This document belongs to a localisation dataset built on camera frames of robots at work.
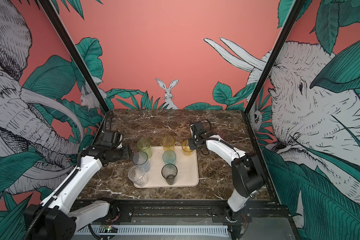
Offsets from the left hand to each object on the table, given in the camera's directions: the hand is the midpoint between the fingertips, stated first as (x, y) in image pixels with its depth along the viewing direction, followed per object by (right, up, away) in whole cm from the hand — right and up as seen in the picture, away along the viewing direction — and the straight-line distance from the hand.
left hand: (126, 149), depth 81 cm
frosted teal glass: (+22, -6, +10) cm, 25 cm away
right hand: (+36, +3, +9) cm, 37 cm away
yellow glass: (+33, -1, +15) cm, 36 cm away
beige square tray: (+34, -11, +10) cm, 37 cm away
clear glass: (+4, -16, +6) cm, 17 cm away
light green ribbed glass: (+9, +2, +2) cm, 10 cm away
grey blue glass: (+6, -6, +6) cm, 11 cm away
